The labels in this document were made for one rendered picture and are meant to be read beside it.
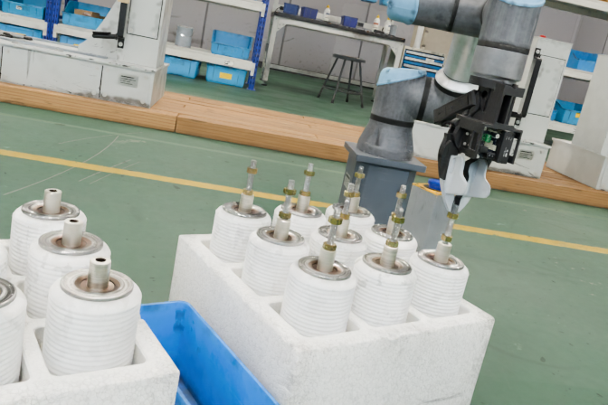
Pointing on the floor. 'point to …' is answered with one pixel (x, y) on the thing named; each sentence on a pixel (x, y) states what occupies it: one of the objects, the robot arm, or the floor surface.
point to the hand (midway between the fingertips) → (452, 202)
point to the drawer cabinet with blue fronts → (419, 60)
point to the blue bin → (202, 358)
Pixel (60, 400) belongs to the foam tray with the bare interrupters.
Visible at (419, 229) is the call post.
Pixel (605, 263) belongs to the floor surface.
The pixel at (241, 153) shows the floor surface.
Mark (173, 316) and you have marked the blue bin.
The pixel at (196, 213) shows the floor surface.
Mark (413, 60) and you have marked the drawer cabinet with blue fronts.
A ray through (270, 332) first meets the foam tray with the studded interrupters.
